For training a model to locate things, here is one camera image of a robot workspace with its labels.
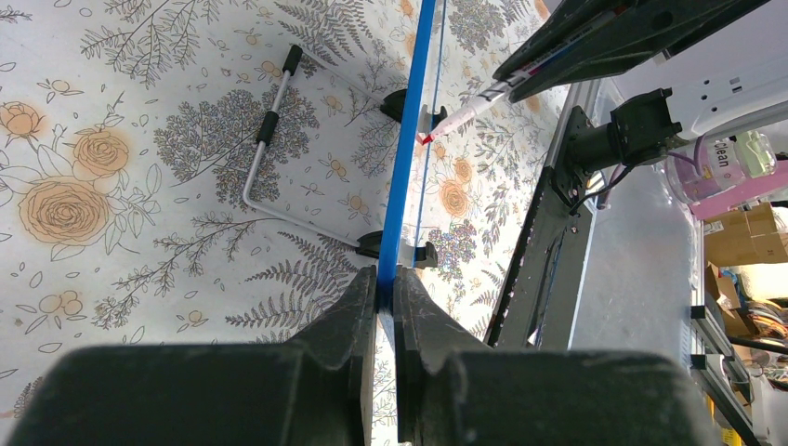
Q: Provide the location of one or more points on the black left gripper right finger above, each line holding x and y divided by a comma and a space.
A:
453, 389

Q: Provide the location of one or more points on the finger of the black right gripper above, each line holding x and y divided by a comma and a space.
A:
648, 28
595, 57

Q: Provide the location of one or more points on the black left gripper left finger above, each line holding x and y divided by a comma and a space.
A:
313, 389

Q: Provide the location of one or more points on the white red whiteboard marker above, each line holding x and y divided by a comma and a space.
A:
484, 100

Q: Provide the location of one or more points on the blue framed whiteboard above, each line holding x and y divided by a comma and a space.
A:
407, 183

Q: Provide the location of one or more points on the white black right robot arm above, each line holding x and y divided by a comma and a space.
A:
646, 127

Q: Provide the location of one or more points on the clear cleaner bottle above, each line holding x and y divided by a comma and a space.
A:
710, 167

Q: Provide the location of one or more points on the cardboard box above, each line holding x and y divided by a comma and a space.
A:
747, 237

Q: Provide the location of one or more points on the floral tablecloth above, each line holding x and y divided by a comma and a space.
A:
127, 132

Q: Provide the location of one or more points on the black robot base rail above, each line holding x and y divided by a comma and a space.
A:
539, 299

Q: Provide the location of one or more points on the metal wire whiteboard stand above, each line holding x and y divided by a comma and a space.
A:
265, 134

